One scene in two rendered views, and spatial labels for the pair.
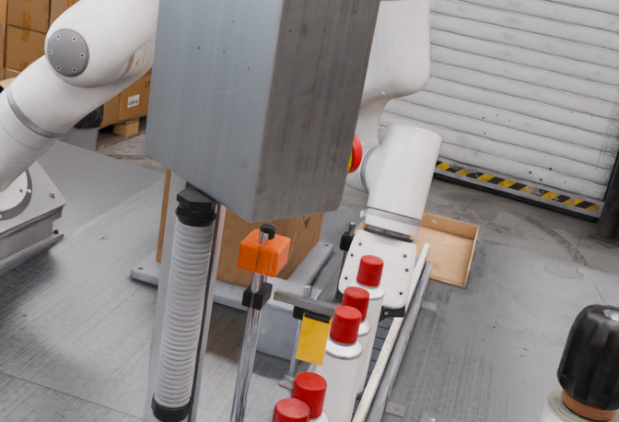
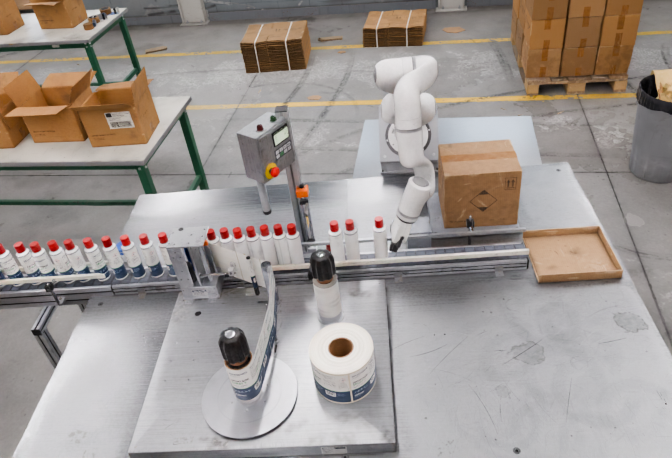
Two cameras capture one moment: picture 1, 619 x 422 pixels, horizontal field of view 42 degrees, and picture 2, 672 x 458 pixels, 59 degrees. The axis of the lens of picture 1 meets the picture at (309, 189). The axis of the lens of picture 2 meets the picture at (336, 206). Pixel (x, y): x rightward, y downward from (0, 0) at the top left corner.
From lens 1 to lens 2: 2.12 m
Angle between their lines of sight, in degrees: 73
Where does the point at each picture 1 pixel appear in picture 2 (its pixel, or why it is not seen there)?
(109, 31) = (385, 108)
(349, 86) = (256, 157)
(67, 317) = (386, 197)
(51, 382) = (349, 210)
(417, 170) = (406, 197)
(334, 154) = (258, 171)
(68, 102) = not seen: hidden behind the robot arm
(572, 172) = not seen: outside the picture
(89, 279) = not seen: hidden behind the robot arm
